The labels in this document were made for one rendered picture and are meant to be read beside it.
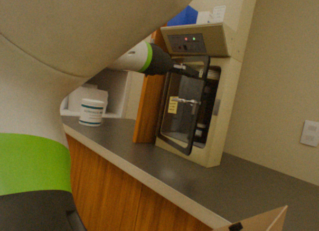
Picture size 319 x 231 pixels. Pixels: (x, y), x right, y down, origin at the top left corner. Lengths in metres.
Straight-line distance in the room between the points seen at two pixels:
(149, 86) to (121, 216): 0.60
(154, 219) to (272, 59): 1.00
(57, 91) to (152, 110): 1.00
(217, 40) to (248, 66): 0.51
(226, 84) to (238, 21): 0.25
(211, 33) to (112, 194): 0.76
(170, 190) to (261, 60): 0.93
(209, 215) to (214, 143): 0.39
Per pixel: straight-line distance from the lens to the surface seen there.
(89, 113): 1.34
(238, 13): 1.00
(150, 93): 1.12
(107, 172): 1.01
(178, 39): 1.03
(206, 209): 0.64
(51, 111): 0.17
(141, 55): 0.61
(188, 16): 1.02
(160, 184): 0.73
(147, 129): 1.16
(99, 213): 1.10
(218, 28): 0.89
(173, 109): 1.00
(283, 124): 1.29
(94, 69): 0.16
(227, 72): 0.94
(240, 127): 1.36
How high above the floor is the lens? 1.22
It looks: 5 degrees down
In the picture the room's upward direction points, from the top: 11 degrees clockwise
